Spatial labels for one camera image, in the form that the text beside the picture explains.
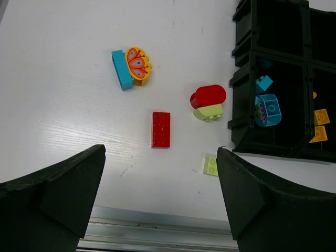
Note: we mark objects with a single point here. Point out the yellow butterfly lego piece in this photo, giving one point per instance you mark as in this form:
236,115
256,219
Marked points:
139,65

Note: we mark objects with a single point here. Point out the small cyan lego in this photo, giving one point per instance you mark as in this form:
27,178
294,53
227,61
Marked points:
262,84

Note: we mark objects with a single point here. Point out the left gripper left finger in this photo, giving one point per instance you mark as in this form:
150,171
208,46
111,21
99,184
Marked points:
49,210

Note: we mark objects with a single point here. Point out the light green square lego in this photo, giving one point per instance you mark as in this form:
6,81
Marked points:
210,166

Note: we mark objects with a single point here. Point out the blue long lego brick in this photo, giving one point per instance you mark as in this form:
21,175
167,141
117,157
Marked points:
126,81

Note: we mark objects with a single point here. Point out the red rounded lego brick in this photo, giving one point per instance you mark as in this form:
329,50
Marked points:
208,96

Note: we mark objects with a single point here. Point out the small yellow lego brick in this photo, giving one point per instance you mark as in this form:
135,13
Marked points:
321,117

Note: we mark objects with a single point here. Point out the red flat lego brick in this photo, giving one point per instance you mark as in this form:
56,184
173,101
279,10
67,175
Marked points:
161,130

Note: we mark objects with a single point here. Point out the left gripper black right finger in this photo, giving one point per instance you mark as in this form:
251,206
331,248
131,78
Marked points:
269,213

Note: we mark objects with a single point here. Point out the aluminium frame rail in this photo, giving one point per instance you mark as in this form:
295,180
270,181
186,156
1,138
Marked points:
112,229

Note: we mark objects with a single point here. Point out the cyan rounded lego piece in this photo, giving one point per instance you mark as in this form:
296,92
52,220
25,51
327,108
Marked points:
267,110

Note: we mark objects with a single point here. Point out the yellow rounded lego brick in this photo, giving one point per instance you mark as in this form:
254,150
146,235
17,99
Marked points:
320,134

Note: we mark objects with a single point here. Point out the light green lego under red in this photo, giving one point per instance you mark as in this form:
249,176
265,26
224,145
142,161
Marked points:
209,113

